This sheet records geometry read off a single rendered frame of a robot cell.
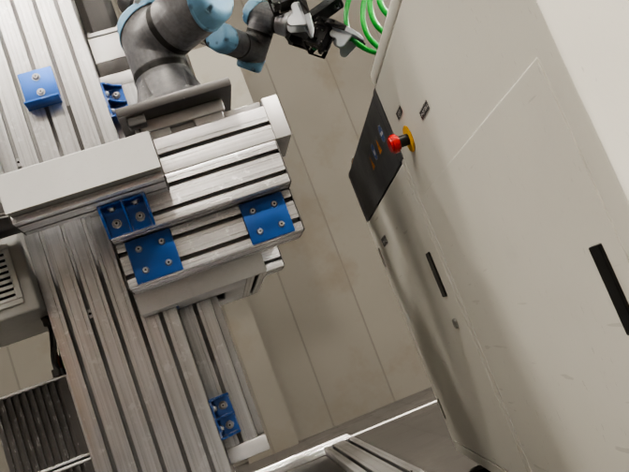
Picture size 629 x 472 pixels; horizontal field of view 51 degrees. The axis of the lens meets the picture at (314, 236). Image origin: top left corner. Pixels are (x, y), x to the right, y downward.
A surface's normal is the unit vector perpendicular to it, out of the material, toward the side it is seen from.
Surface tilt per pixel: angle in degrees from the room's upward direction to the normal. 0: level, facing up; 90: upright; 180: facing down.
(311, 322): 90
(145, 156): 90
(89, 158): 90
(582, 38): 90
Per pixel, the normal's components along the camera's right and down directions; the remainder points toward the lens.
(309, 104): 0.13, -0.20
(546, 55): -0.94, 0.34
